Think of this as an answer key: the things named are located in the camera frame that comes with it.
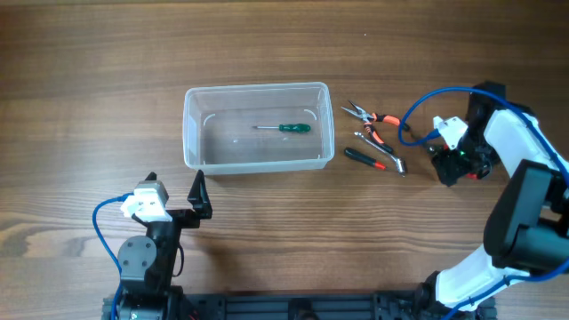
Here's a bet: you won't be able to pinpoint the clear plastic container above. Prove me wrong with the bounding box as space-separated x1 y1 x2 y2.
182 82 335 175

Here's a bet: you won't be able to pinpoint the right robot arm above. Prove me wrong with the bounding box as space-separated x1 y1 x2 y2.
413 81 568 319

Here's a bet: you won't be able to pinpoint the black red screwdriver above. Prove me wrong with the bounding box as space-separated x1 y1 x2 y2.
344 148 386 171

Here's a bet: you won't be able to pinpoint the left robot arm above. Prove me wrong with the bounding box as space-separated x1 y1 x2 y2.
109 171 212 319

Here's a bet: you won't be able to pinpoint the red handled cutters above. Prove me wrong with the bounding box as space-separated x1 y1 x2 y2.
423 138 485 187

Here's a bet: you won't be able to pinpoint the right blue cable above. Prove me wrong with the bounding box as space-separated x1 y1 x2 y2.
397 86 569 320

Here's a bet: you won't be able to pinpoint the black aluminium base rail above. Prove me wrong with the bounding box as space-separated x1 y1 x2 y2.
100 291 498 320

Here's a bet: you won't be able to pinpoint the orange black needle-nose pliers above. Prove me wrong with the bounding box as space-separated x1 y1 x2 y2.
342 100 401 154

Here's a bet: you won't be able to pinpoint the blue cable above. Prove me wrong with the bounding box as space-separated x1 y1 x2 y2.
92 194 134 320
397 86 569 320

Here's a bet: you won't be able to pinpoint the green handled screwdriver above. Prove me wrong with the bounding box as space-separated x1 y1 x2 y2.
252 124 311 133

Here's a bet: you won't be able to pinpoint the silver socket wrench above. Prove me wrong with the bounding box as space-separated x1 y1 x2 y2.
354 132 407 176

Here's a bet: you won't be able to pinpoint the left blue cable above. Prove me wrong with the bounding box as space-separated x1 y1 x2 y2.
92 194 134 320

